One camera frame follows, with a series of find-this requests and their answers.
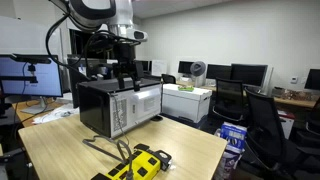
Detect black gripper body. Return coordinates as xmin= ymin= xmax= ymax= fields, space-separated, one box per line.
xmin=112 ymin=43 xmax=145 ymax=81

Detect grey microwave power cable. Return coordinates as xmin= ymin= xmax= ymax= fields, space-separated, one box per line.
xmin=82 ymin=134 xmax=135 ymax=180

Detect white paper sign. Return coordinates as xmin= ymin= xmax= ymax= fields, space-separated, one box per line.
xmin=151 ymin=59 xmax=168 ymax=77

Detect small black chair backrest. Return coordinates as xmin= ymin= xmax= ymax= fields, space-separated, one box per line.
xmin=161 ymin=73 xmax=177 ymax=85

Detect black computer case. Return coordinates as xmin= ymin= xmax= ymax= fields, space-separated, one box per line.
xmin=77 ymin=78 xmax=163 ymax=139

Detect black computer tower with sticker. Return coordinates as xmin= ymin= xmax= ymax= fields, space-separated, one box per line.
xmin=67 ymin=58 xmax=118 ymax=109

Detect green item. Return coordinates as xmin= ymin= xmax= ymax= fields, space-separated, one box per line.
xmin=177 ymin=85 xmax=195 ymax=92

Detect white storage box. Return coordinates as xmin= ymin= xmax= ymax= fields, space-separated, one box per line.
xmin=162 ymin=83 xmax=213 ymax=124

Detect small black monitor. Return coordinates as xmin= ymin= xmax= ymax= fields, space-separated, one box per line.
xmin=177 ymin=60 xmax=196 ymax=75

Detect grey desk fan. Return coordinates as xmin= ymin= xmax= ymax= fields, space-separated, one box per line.
xmin=189 ymin=60 xmax=207 ymax=88

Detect white crumpled papers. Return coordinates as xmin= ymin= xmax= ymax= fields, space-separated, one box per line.
xmin=32 ymin=103 xmax=80 ymax=126

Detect computer monitor on silver stand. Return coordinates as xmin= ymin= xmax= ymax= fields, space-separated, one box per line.
xmin=0 ymin=54 xmax=64 ymax=116

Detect yellow black power strip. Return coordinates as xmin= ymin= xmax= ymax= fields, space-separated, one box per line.
xmin=90 ymin=143 xmax=173 ymax=180

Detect medium black monitor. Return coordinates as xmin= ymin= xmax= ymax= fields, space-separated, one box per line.
xmin=205 ymin=63 xmax=233 ymax=81

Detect black office chair with armrests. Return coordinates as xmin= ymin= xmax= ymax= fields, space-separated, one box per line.
xmin=212 ymin=77 xmax=247 ymax=123

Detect blue and white carton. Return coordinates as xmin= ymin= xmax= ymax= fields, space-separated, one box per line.
xmin=219 ymin=121 xmax=248 ymax=154

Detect wide black monitor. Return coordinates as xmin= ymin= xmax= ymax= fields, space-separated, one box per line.
xmin=230 ymin=63 xmax=269 ymax=88

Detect white and purple bag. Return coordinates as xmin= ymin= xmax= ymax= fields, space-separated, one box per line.
xmin=213 ymin=148 xmax=244 ymax=180

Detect large black mesh office chair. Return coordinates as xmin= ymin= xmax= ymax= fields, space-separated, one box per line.
xmin=244 ymin=87 xmax=320 ymax=176

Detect red and white box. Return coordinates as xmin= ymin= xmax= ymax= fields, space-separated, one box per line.
xmin=278 ymin=109 xmax=296 ymax=140

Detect brown desk clutter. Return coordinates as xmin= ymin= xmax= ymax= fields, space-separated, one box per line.
xmin=271 ymin=87 xmax=316 ymax=101

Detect black monitor by thermostat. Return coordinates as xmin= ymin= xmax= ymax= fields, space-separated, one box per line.
xmin=304 ymin=68 xmax=320 ymax=91

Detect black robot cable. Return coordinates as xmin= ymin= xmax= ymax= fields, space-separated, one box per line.
xmin=45 ymin=13 xmax=141 ymax=81

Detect black camera on stand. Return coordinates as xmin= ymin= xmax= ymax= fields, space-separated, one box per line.
xmin=9 ymin=53 xmax=53 ymax=75

